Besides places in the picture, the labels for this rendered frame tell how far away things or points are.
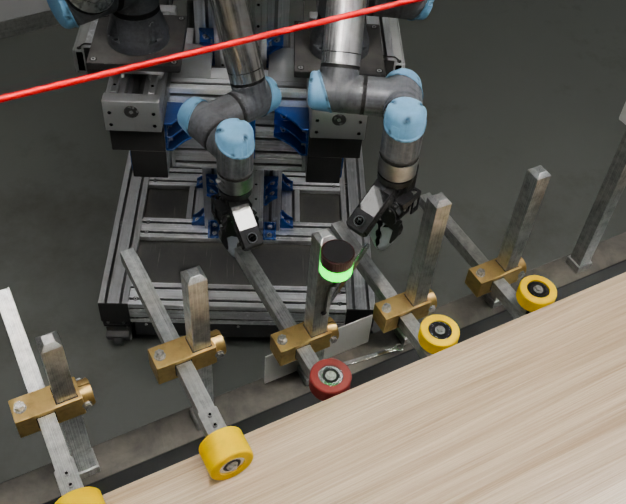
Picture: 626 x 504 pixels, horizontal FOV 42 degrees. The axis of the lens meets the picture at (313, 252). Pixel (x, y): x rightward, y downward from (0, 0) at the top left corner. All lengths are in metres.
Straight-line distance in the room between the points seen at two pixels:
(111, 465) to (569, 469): 0.87
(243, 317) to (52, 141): 1.30
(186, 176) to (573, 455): 1.79
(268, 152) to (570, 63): 2.24
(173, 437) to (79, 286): 1.28
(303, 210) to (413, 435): 1.44
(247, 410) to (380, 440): 0.36
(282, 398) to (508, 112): 2.28
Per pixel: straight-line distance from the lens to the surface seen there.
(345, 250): 1.44
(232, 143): 1.60
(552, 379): 1.67
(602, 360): 1.73
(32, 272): 3.00
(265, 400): 1.78
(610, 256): 2.23
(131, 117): 2.03
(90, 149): 3.43
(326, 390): 1.55
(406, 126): 1.48
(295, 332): 1.67
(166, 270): 2.65
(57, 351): 1.38
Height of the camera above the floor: 2.21
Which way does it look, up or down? 48 degrees down
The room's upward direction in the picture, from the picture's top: 5 degrees clockwise
